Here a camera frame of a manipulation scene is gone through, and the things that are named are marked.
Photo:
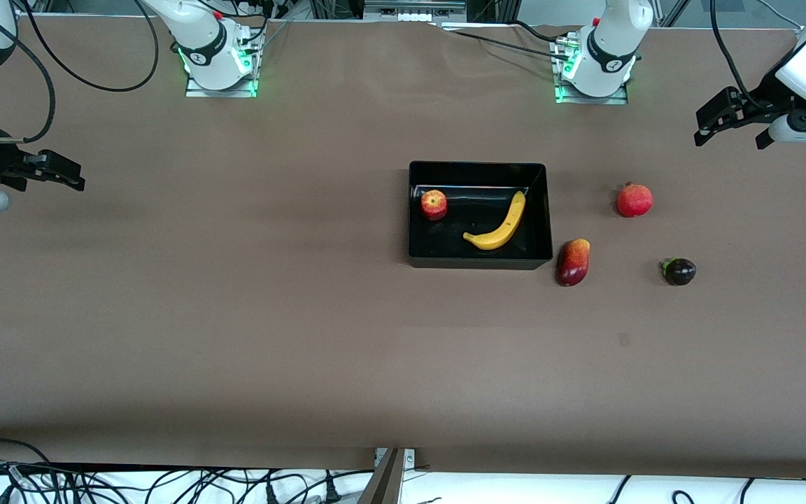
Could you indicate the red yellow mango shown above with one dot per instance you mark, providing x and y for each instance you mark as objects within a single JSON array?
[{"x": 573, "y": 262}]

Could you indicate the red apple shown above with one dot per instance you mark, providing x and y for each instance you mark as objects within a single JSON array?
[{"x": 434, "y": 204}]

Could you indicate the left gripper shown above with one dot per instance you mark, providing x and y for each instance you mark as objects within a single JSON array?
[{"x": 761, "y": 100}]

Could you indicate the black rectangular plastic box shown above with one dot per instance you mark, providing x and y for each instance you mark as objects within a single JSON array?
[{"x": 473, "y": 263}]

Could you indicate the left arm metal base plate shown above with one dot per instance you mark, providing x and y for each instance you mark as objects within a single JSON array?
[{"x": 592, "y": 100}]

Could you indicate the yellow banana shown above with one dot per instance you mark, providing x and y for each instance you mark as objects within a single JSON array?
[{"x": 505, "y": 234}]

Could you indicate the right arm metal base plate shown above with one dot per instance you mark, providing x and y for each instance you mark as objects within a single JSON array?
[{"x": 221, "y": 92}]

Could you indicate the silver corner bracket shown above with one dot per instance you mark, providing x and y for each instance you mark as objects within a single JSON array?
[{"x": 408, "y": 458}]

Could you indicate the grey power strip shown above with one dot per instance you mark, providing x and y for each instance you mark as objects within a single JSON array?
[{"x": 413, "y": 14}]

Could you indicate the dark metal frame strut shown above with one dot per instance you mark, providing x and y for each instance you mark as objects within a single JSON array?
[{"x": 383, "y": 486}]

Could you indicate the red pomegranate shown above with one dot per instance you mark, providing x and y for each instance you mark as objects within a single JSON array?
[{"x": 634, "y": 200}]

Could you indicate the dark purple mangosteen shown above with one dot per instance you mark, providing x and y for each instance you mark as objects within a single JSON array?
[{"x": 680, "y": 271}]

